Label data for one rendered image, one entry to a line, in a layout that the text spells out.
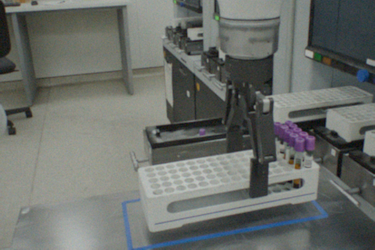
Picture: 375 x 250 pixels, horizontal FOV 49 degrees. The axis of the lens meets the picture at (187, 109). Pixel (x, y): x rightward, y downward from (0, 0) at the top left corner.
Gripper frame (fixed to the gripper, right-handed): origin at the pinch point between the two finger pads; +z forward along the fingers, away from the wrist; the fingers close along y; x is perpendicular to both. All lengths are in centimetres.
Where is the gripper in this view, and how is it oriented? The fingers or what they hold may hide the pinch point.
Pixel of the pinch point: (245, 168)
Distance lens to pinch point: 72.1
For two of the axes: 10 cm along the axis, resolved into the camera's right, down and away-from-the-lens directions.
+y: 2.7, 3.3, -9.0
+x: 9.6, -1.2, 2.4
